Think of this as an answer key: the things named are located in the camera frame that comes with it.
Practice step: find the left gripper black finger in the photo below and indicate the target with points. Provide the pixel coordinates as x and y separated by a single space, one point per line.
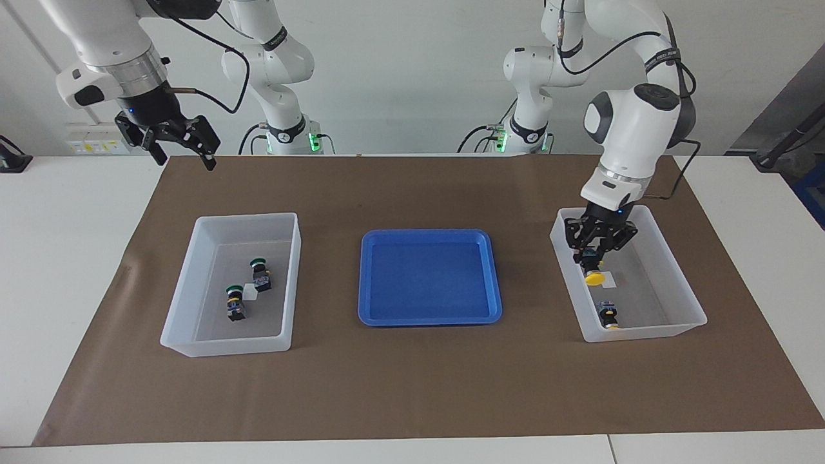
578 235
620 238

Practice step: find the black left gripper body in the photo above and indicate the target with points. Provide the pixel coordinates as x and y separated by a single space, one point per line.
606 219

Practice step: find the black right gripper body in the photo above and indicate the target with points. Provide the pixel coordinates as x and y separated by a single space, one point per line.
158 109

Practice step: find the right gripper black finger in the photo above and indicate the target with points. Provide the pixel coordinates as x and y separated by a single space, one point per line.
206 138
138 134

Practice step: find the large yellow mushroom push button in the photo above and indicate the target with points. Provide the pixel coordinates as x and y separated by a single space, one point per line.
593 278

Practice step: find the small yellow mushroom push button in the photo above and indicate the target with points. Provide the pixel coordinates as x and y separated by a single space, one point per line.
608 314

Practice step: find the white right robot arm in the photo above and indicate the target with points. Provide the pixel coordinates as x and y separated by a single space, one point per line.
103 32

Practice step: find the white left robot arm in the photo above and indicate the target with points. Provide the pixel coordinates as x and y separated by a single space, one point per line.
631 129

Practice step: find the white paper label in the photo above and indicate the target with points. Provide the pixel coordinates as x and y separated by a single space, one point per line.
611 282
251 293

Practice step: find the translucent white plastic box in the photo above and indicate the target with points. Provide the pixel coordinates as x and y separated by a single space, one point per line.
683 303
187 322

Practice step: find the black clamp device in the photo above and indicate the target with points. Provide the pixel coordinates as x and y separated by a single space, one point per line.
13 161

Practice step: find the blue plastic tray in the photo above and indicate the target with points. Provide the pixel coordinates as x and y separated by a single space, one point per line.
425 283

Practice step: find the black stand pole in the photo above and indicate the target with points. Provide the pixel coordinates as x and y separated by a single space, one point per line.
783 145

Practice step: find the blue crate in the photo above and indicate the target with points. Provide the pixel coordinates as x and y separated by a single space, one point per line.
813 200

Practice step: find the brown paper table mat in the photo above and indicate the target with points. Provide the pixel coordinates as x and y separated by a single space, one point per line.
419 386

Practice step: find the white wall socket strip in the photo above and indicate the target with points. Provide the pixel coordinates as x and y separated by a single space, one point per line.
90 145

